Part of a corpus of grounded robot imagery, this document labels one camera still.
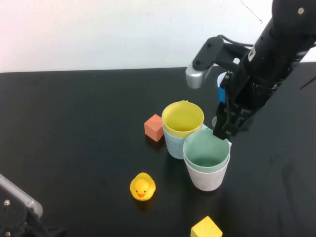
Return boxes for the red foam cube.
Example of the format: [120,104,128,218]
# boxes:
[144,114,165,143]

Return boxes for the black camera cable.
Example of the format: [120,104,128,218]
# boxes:
[221,35,254,48]

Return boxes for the yellow plastic cup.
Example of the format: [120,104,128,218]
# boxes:
[161,101,205,139]

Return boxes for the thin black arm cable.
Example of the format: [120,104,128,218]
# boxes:
[300,76,316,90]

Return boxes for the green plastic cup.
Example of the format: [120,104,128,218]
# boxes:
[182,130,232,173]

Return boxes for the white green glue stick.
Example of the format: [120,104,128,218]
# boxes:
[201,124,233,149]

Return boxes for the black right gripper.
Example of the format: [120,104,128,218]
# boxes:
[213,71,275,141]

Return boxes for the pink plastic cup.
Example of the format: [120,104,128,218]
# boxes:
[184,153,231,193]

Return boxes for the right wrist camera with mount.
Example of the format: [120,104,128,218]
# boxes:
[185,35,245,89]

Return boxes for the yellow rubber duck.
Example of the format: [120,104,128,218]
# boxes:
[129,172,157,202]

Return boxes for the clear cone glass blue paper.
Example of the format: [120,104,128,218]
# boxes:
[211,72,228,128]

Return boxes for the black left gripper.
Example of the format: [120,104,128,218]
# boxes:
[24,217,67,237]

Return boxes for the light blue plastic cup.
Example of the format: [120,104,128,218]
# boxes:
[162,125,189,160]

